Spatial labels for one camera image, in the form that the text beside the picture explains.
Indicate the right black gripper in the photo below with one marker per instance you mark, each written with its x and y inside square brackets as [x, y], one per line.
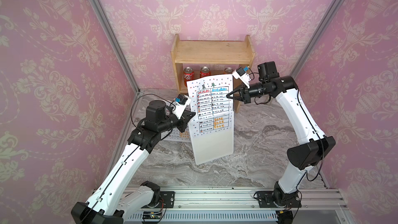
[245, 95]

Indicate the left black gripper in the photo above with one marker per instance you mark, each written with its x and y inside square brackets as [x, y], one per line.
[184, 119]

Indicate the paper menu sheet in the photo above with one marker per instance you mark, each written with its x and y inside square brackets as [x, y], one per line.
[181, 135]
[214, 112]

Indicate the white rack board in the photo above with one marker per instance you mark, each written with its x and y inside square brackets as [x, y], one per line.
[171, 138]
[212, 138]

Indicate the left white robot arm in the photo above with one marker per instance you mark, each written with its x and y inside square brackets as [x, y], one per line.
[106, 206]

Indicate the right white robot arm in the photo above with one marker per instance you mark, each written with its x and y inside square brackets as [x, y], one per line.
[313, 144]

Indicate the orange soda can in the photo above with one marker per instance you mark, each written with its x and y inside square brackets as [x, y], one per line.
[228, 70]

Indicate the red cola can left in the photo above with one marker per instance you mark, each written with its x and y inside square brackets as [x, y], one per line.
[188, 75]

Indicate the red cola can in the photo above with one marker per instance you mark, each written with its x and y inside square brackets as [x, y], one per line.
[205, 71]
[188, 75]

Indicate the red cola can middle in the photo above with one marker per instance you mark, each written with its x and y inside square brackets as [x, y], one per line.
[205, 71]

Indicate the wooden two-tier shelf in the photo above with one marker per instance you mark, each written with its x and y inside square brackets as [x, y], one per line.
[183, 52]

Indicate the small green circuit board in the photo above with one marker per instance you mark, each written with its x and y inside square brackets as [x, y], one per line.
[147, 215]

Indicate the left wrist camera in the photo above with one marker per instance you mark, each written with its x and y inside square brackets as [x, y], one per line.
[180, 104]

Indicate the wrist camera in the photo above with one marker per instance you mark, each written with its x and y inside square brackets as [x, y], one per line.
[241, 73]
[180, 104]

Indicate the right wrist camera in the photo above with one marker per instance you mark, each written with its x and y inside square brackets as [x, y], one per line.
[241, 73]

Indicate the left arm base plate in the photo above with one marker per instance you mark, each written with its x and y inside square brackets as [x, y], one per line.
[165, 199]

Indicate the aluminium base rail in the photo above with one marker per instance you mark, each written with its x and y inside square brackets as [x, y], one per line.
[239, 199]

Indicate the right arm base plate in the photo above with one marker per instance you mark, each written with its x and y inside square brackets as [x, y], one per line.
[267, 199]

